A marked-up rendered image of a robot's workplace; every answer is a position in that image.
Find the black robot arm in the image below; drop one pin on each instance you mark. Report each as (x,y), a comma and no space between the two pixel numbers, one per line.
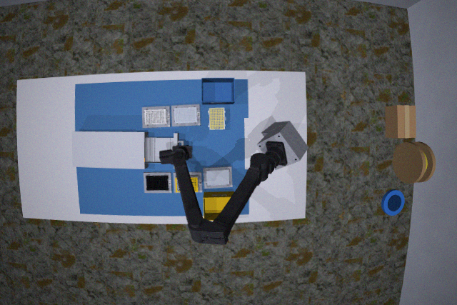
(210,232)

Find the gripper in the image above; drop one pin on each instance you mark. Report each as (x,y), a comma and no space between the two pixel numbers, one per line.
(187,148)

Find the blue open-top tray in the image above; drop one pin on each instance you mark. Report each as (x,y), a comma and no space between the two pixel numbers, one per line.
(218,90)

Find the blue flat mat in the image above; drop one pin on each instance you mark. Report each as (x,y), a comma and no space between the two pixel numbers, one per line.
(116,106)

